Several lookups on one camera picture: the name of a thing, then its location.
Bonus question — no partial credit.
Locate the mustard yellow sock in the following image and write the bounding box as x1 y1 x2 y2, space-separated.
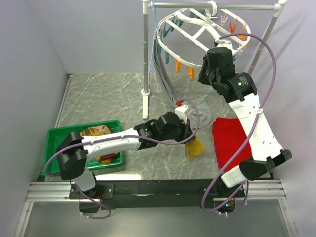
96 155 119 164

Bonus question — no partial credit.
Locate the white clip sock hanger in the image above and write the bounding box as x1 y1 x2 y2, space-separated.
157 8 251 70

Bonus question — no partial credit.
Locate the black base beam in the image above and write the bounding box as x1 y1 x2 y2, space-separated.
69 179 238 210

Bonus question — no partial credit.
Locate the bright yellow sock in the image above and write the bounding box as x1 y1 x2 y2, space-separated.
185 136 204 159
90 132 104 136

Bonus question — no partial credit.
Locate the green plastic tray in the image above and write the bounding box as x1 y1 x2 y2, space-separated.
41 119 123 177

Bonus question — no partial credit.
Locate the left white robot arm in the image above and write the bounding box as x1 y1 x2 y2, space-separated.
55 112 195 198

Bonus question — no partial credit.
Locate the white clothes rack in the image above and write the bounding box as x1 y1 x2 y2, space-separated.
141 0 287 119

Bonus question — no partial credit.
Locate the grey tank top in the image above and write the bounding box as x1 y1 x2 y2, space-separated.
154 31 213 129

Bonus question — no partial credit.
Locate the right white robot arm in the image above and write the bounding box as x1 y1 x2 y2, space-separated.
198 47 292 197

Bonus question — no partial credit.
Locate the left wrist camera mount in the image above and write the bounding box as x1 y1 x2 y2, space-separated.
174 100 190 124

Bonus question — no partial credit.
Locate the red folded cloth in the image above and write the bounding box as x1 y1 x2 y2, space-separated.
212 118 246 169

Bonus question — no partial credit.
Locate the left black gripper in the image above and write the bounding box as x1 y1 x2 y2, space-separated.
159 118 196 145

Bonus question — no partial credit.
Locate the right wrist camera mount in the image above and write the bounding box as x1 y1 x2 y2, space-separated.
214 39 233 50

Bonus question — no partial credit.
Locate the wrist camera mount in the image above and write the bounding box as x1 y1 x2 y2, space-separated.
174 100 190 124
214 39 233 50

